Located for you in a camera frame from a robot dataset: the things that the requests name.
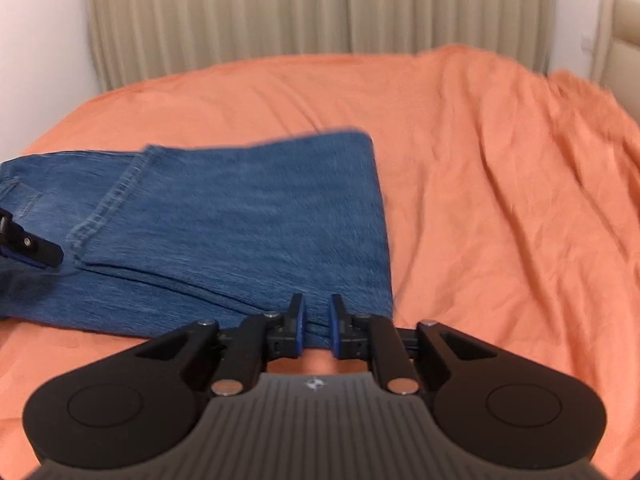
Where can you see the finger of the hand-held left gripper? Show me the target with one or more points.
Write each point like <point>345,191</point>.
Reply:
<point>35,250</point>

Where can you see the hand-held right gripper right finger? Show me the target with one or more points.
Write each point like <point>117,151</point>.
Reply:
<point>334,327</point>

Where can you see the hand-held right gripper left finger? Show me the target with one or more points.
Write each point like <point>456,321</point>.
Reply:
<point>298,325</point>

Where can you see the blue denim pants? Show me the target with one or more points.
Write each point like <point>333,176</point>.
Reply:
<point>240,220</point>

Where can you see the orange bed sheet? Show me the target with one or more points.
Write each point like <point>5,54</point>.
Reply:
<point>475,260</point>

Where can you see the beige pleated curtain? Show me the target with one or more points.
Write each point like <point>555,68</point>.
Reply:
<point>210,15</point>
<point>450,5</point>

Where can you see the orange duvet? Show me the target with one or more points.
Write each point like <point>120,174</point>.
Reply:
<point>600,125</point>

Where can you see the beige padded headboard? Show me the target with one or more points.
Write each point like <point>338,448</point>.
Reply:
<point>622,45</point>

